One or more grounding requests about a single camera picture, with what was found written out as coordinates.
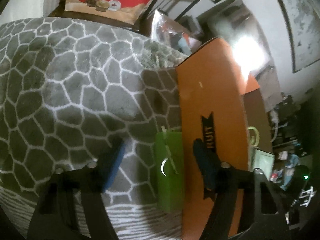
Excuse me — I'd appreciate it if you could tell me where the green rectangular power bank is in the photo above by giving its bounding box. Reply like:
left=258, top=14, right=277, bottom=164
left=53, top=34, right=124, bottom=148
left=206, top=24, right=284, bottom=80
left=154, top=126, right=184, bottom=213

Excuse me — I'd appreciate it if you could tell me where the green tissue pack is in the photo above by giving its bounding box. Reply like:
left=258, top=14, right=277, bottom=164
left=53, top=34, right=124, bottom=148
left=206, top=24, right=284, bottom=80
left=248, top=147, right=274, bottom=180

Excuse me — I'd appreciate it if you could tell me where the orange cardboard box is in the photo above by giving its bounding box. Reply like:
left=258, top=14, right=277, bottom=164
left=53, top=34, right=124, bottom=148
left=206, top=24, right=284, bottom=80
left=176, top=38, right=270, bottom=239

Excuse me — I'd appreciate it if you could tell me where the grey patterned plush blanket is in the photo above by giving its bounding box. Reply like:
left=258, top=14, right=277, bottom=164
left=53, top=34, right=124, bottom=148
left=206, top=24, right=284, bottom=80
left=1, top=18, right=185, bottom=239

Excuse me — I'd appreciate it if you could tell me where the white drying rack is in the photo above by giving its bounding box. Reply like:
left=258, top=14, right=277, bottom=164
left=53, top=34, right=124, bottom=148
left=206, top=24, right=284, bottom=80
left=296, top=184, right=317, bottom=207

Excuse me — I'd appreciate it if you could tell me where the cluttered open cardboard box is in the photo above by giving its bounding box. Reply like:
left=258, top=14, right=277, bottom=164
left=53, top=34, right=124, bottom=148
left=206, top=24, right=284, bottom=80
left=149, top=10, right=204, bottom=56

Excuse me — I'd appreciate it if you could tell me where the framed ink painting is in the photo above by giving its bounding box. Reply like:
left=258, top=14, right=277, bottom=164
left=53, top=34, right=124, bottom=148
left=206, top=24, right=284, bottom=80
left=278, top=0, right=319, bottom=73

